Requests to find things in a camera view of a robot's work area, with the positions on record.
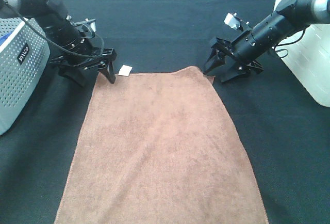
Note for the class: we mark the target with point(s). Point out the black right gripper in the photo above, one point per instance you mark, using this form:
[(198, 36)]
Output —
[(241, 68)]

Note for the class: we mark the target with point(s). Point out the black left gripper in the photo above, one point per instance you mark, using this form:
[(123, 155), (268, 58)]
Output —
[(69, 64)]

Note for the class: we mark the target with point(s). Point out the brown microfibre towel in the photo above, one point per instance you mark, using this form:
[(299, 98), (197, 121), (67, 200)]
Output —
[(159, 148)]

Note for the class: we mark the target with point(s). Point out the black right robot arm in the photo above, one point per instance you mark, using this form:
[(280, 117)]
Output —
[(288, 18)]

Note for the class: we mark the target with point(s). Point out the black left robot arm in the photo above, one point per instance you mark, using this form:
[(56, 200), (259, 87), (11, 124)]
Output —
[(50, 20)]

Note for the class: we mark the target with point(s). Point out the grey perforated laundry basket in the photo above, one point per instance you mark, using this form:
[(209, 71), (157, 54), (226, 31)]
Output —
[(24, 56)]

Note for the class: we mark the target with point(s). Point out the black fabric table cover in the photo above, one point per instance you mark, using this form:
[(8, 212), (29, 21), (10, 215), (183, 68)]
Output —
[(283, 129)]

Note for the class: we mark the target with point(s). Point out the white plastic storage box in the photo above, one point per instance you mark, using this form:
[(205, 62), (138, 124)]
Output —
[(308, 60)]

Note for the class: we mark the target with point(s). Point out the blue cloth in basket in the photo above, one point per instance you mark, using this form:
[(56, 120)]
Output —
[(4, 38)]

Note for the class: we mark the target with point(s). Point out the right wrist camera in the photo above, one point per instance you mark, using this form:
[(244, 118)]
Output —
[(233, 21)]

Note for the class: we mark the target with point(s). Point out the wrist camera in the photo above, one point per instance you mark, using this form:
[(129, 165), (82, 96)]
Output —
[(87, 26), (233, 21)]

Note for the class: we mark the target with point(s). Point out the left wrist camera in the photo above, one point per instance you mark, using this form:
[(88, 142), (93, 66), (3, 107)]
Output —
[(87, 26)]

